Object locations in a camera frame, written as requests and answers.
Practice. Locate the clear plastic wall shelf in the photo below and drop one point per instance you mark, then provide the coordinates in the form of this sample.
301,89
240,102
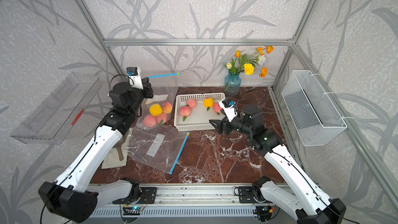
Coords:
51,122

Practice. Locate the yellow peach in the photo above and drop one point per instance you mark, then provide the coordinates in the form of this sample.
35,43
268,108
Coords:
155,110
208,103

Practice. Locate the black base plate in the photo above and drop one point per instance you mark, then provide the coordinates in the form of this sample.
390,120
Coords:
246,195
147,195

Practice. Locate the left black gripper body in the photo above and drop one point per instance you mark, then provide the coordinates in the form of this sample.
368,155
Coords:
138,96

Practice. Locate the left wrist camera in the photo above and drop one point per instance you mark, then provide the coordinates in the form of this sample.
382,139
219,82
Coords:
134,74

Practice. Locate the pink peach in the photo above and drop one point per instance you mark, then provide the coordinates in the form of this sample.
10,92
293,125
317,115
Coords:
216,108
192,103
184,112
161,119
150,121
167,108

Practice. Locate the pink peach top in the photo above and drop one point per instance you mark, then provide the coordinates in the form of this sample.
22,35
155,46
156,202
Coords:
192,103

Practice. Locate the pink peach bottom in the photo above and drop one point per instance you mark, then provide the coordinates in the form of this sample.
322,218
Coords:
161,119

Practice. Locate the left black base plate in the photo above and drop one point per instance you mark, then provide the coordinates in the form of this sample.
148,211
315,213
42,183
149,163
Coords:
147,195

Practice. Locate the white plastic fruit basket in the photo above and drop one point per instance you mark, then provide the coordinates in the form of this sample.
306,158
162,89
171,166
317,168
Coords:
200,116

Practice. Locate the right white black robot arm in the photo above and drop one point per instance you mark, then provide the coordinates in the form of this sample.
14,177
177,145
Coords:
308,203

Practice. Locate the blue glass vase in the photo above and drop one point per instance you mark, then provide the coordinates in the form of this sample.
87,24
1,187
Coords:
232,84

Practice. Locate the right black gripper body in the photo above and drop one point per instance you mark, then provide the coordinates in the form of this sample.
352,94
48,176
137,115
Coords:
237,125

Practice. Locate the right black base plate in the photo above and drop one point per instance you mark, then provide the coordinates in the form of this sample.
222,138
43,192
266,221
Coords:
246,195

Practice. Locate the small brown woven basket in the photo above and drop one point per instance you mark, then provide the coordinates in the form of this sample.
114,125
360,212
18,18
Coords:
120,149

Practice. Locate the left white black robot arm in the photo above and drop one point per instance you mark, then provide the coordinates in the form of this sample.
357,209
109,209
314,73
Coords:
70,195

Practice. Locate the white wire mesh basket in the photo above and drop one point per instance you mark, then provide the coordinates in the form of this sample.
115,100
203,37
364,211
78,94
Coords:
315,117

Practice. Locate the orange yellow artificial flowers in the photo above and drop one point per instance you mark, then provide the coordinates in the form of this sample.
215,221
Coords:
247,63

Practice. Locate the clear zip-top bag blue zipper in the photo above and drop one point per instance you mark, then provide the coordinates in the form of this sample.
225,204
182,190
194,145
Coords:
164,90

